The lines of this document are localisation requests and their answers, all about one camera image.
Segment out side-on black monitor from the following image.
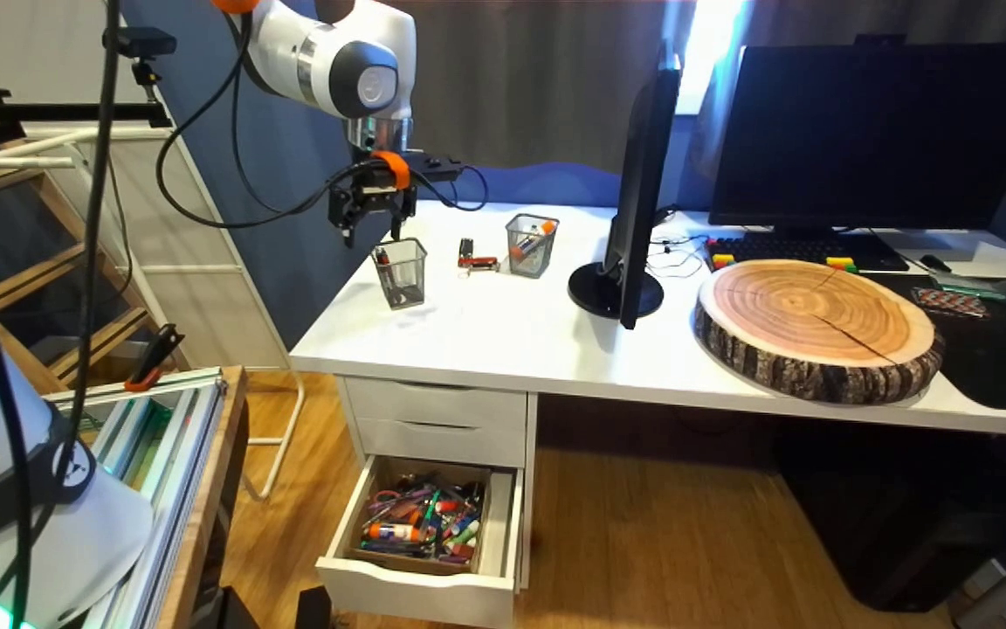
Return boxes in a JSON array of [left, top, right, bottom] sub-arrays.
[[570, 68, 682, 328]]

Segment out pens in right basket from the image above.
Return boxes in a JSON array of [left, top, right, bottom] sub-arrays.
[[509, 220, 556, 262]]

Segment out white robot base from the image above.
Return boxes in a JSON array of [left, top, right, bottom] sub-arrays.
[[0, 362, 155, 629]]

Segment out grey curtain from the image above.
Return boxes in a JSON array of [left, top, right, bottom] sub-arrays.
[[406, 0, 686, 169]]

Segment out closed white drawer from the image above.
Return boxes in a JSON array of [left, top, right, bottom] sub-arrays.
[[342, 377, 527, 467]]

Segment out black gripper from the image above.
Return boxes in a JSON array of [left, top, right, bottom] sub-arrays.
[[329, 114, 415, 245]]

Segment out open white drawer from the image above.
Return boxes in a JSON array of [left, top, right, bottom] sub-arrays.
[[316, 459, 525, 629]]

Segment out right black mesh pen basket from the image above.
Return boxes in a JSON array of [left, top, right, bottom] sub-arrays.
[[505, 213, 560, 281]]

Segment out left black mesh pen basket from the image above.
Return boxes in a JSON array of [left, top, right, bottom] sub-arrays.
[[375, 238, 426, 307]]

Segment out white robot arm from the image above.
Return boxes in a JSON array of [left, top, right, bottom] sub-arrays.
[[214, 0, 415, 238]]

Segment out wooden ladder shelf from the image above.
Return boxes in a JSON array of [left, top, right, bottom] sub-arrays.
[[0, 91, 162, 393]]

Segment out black mouse mat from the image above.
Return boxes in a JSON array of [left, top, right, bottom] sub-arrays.
[[883, 277, 1006, 409]]

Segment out pens in open drawer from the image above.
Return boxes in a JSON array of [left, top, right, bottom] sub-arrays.
[[355, 476, 486, 573]]

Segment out black keyboard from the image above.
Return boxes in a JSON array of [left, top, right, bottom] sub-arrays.
[[704, 235, 906, 269]]

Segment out black mesh pen basket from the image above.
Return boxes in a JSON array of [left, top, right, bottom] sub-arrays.
[[505, 213, 560, 281], [375, 238, 426, 307]]

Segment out black webcam on stand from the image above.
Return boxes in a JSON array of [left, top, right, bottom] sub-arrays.
[[100, 29, 178, 59]]

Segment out large black monitor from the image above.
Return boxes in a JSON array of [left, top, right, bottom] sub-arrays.
[[709, 44, 1006, 226]]

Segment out wood slice cushion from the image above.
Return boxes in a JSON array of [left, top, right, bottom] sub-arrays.
[[693, 259, 943, 407]]

